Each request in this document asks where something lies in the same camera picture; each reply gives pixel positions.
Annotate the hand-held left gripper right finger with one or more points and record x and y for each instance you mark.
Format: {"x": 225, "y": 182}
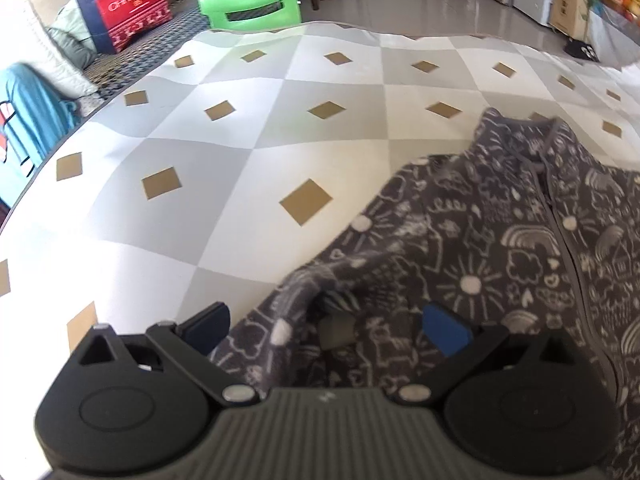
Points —
{"x": 445, "y": 332}

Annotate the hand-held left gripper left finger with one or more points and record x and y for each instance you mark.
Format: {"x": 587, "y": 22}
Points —
{"x": 207, "y": 329}

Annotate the grey doodle print fleece jacket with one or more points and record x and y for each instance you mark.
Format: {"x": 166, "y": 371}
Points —
{"x": 500, "y": 240}

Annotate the diamond pattern table mat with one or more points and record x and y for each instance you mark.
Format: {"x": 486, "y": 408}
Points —
{"x": 250, "y": 160}

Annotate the teal printed cushion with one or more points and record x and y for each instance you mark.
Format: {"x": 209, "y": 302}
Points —
{"x": 30, "y": 120}

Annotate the black slippers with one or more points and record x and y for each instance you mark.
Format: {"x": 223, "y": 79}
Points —
{"x": 580, "y": 50}

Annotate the white cushion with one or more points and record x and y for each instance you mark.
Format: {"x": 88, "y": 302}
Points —
{"x": 35, "y": 55}

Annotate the red printed gift bag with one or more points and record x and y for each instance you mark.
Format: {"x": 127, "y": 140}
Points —
{"x": 130, "y": 7}

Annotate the cloth covered side table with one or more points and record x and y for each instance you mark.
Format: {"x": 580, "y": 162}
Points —
{"x": 612, "y": 35}

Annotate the cardboard box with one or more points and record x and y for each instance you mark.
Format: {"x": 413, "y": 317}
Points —
{"x": 570, "y": 7}

